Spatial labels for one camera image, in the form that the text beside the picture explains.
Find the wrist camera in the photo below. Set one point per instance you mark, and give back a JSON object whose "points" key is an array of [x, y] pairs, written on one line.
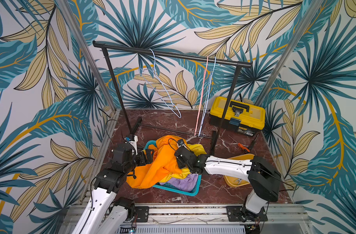
{"points": [[132, 140], [181, 143]]}

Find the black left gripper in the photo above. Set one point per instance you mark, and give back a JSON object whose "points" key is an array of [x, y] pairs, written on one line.
{"points": [[144, 162]]}

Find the teal plastic basket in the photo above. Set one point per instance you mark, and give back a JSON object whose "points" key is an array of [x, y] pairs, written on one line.
{"points": [[169, 187]]}

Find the yellow black plastic toolbox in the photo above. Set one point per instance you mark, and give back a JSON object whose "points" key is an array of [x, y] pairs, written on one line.
{"points": [[240, 117]]}

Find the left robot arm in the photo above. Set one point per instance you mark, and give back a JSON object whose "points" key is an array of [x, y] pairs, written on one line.
{"points": [[104, 214]]}

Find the orange shorts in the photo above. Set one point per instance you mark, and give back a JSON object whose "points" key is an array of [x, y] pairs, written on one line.
{"points": [[163, 168]]}

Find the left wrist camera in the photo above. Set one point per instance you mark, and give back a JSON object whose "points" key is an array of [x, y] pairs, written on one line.
{"points": [[132, 140]]}

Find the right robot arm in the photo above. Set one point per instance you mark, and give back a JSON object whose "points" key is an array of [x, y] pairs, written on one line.
{"points": [[263, 177]]}

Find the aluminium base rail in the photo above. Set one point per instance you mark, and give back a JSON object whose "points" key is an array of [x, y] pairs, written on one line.
{"points": [[210, 219]]}

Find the orange handled screwdriver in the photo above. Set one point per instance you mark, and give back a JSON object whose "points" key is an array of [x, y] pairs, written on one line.
{"points": [[244, 148]]}

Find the white wire hanger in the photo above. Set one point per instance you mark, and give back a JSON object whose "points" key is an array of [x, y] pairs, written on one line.
{"points": [[207, 97]]}

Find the yellow shorts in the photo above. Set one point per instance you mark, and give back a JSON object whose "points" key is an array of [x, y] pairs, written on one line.
{"points": [[200, 153]]}

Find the purple shorts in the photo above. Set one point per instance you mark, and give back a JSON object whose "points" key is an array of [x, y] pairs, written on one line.
{"points": [[187, 184]]}

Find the pink wire hanger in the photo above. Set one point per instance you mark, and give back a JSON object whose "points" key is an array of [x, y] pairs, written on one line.
{"points": [[201, 94]]}

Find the black clothes rack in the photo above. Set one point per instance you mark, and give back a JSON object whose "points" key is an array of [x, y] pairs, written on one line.
{"points": [[237, 64]]}

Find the blue wire hanger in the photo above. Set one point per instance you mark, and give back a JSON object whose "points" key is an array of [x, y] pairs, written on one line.
{"points": [[172, 107]]}

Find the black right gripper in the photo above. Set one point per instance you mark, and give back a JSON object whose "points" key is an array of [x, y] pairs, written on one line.
{"points": [[180, 156]]}

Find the black handled screwdriver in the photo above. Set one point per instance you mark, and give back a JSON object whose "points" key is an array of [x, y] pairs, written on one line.
{"points": [[253, 142]]}

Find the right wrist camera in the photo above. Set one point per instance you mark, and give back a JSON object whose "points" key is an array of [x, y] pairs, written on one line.
{"points": [[181, 143]]}

